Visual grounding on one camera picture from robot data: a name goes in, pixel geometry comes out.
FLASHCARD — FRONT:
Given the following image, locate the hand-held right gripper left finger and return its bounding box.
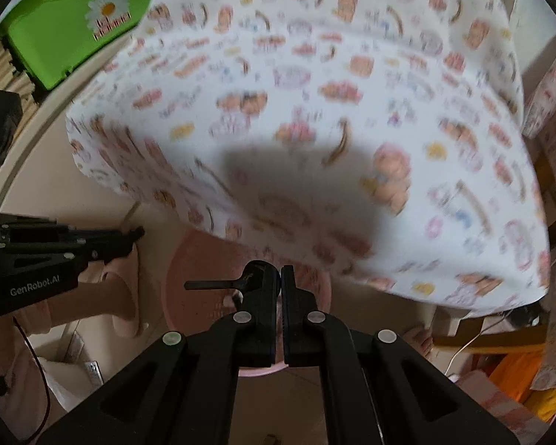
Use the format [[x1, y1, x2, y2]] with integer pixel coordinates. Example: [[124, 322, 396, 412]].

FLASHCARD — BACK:
[[37, 264, 281, 445]]

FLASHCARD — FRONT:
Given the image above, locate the green plastic tub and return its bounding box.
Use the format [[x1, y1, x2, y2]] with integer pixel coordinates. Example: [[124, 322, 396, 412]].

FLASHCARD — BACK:
[[0, 0, 168, 92]]

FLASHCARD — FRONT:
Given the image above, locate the person's right foot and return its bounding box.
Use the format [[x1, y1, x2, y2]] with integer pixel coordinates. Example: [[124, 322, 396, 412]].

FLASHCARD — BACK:
[[402, 326, 435, 363]]

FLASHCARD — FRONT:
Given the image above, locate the pink plastic basin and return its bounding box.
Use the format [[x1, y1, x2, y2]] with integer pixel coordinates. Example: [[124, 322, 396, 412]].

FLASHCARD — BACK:
[[164, 229, 332, 377]]

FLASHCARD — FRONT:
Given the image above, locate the beige striped cloth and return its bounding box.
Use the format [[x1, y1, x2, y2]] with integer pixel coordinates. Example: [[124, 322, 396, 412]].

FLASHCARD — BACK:
[[0, 36, 43, 103]]

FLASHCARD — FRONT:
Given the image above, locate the pink patterned cloth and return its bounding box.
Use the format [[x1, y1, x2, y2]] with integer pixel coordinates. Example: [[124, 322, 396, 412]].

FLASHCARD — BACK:
[[454, 371, 548, 437]]

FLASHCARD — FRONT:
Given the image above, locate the pink slipper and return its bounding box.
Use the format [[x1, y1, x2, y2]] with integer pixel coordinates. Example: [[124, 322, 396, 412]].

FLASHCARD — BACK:
[[99, 229, 152, 340]]

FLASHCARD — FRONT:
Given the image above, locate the bear printed tablecloth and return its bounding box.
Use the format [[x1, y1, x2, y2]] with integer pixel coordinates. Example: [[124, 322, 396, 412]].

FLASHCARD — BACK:
[[65, 0, 553, 312]]

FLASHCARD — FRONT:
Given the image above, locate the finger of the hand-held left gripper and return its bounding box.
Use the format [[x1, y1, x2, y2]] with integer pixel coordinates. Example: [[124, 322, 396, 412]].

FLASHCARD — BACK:
[[73, 225, 146, 266]]

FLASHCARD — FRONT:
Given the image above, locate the orange cloth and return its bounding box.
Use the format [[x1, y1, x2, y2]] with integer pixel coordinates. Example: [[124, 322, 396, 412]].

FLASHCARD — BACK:
[[471, 350, 556, 423]]

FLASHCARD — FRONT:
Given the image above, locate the small metal bracket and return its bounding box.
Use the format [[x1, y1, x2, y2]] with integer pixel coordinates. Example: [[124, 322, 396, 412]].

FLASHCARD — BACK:
[[85, 360, 105, 386]]

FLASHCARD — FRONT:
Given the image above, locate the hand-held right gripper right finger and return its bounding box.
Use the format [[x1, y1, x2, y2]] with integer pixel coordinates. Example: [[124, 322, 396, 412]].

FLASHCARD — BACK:
[[282, 264, 520, 445]]

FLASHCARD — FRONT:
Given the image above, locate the white cabinet frame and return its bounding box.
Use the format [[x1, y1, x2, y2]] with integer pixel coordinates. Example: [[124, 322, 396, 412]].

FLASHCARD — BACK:
[[0, 32, 140, 216]]

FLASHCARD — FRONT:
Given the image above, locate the white cable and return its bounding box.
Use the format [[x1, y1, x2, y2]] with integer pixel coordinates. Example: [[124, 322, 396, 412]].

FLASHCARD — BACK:
[[445, 310, 511, 377]]

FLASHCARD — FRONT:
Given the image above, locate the black plastic spoon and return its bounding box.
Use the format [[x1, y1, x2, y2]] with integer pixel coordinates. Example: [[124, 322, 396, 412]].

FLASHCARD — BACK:
[[184, 260, 266, 297]]

